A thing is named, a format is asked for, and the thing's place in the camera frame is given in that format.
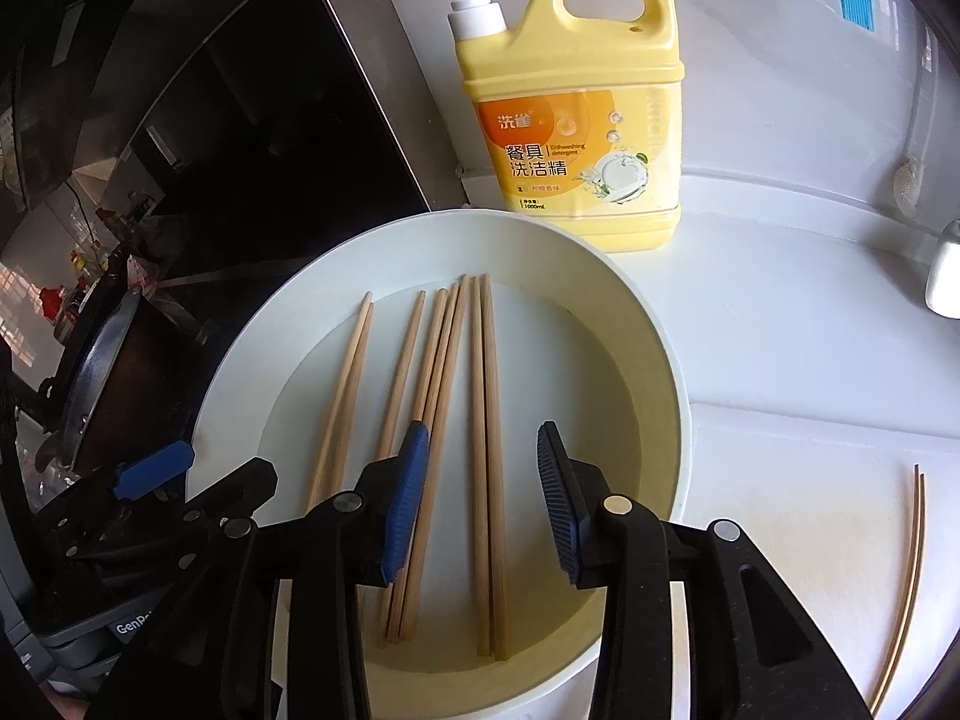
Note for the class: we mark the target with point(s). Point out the wooden chopstick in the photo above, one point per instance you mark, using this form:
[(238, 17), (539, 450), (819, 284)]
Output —
[(915, 495), (923, 502)]

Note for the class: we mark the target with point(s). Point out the dark metal wok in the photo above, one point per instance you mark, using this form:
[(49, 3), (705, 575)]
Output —
[(105, 390)]

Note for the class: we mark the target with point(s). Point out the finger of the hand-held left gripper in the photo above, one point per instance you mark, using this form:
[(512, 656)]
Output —
[(240, 484), (154, 469)]

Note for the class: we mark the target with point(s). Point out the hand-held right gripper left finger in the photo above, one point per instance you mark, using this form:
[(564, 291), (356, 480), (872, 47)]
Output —
[(405, 502)]

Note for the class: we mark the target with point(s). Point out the blue ribbed plastic object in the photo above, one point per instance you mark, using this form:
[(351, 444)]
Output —
[(861, 4)]

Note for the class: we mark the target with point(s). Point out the yellow dish detergent pump bottle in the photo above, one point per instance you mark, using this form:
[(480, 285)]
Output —
[(570, 127)]

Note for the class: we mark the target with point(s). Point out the bunch of wooden chopsticks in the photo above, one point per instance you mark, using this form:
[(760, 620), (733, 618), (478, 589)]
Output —
[(491, 405)]

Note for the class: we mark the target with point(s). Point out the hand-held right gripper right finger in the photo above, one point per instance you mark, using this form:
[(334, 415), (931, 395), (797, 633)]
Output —
[(559, 510)]

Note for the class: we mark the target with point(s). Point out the stainless steel spatula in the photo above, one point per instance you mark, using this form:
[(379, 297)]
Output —
[(943, 277)]

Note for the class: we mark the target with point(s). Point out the white plastic basin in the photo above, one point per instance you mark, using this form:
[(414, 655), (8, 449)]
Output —
[(585, 330)]

